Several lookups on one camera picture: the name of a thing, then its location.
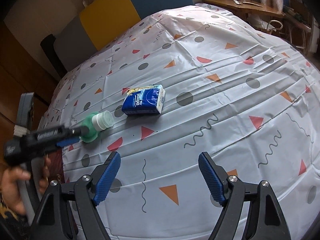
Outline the green silicone travel bottle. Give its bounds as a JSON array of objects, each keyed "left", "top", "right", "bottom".
[{"left": 80, "top": 111, "right": 115, "bottom": 143}]

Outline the blue tissue pack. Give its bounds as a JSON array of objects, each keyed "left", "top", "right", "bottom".
[{"left": 121, "top": 85, "right": 165, "bottom": 115}]

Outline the person left hand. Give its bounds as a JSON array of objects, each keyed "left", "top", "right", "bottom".
[{"left": 0, "top": 155, "right": 52, "bottom": 215}]

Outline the black rolled mat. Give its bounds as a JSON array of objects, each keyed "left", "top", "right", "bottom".
[{"left": 40, "top": 34, "right": 67, "bottom": 78}]

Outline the patterned white tablecloth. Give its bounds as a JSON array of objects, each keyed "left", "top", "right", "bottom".
[{"left": 39, "top": 4, "right": 319, "bottom": 239}]

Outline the grey yellow blue sofa backrest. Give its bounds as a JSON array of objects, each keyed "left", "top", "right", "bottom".
[{"left": 54, "top": 0, "right": 194, "bottom": 71}]

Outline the wooden side shelf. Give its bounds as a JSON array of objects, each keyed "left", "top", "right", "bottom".
[{"left": 202, "top": 0, "right": 285, "bottom": 18}]

